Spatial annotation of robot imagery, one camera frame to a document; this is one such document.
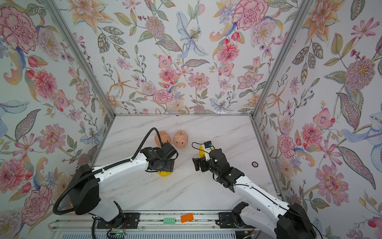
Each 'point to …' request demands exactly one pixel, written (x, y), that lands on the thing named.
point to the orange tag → (187, 217)
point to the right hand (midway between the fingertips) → (200, 154)
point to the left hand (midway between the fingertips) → (169, 166)
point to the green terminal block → (169, 220)
